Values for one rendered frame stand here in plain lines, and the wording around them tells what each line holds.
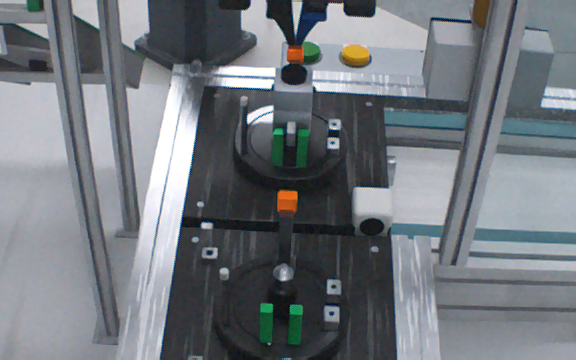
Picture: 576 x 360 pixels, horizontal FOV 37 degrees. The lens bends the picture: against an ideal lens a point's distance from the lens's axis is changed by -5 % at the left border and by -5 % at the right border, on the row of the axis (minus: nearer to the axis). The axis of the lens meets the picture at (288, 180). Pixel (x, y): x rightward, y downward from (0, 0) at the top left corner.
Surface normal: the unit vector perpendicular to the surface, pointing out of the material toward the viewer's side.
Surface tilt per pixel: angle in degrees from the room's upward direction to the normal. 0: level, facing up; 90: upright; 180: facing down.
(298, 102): 90
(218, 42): 90
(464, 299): 90
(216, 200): 0
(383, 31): 0
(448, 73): 90
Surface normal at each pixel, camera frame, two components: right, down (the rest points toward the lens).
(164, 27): -0.63, 0.52
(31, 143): 0.04, -0.72
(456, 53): -0.04, 0.69
